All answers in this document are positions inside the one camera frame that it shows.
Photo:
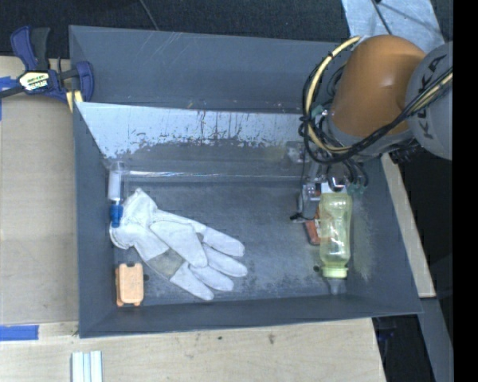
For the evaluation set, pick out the grey metal bin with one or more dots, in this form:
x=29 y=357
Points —
x=223 y=74

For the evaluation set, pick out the clear tube with blue cap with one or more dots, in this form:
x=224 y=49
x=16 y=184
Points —
x=114 y=185

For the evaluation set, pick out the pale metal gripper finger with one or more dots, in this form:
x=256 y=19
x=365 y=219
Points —
x=307 y=201

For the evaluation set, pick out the white work glove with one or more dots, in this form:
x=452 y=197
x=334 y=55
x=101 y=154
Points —
x=175 y=237

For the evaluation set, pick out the yellow clear plastic bottle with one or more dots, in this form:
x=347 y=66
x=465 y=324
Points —
x=335 y=233

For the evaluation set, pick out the red-brown flat block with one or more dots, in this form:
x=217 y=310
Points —
x=313 y=231

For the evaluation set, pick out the orange rectangular block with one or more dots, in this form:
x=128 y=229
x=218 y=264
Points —
x=130 y=285

